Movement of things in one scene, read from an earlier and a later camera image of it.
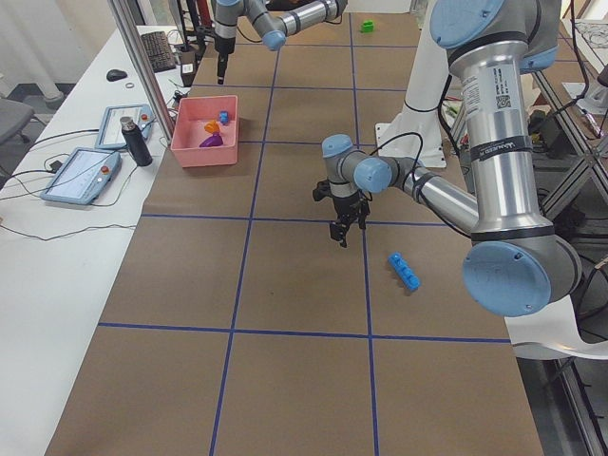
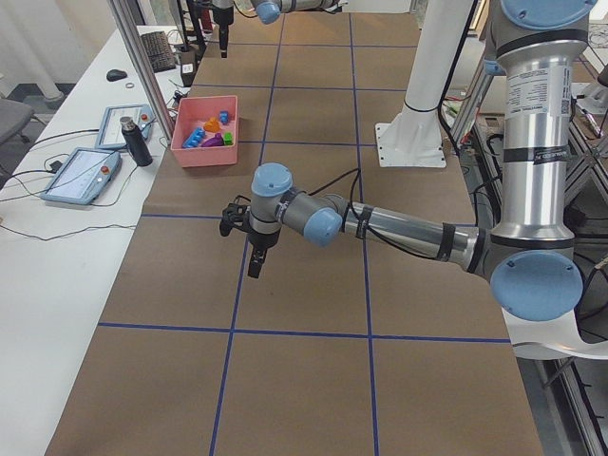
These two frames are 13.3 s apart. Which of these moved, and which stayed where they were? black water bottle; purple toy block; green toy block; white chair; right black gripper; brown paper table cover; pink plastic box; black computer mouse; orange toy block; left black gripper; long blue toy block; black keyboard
Moved: green toy block; left black gripper; right black gripper; long blue toy block
Stayed: black keyboard; white chair; black water bottle; black computer mouse; purple toy block; brown paper table cover; orange toy block; pink plastic box
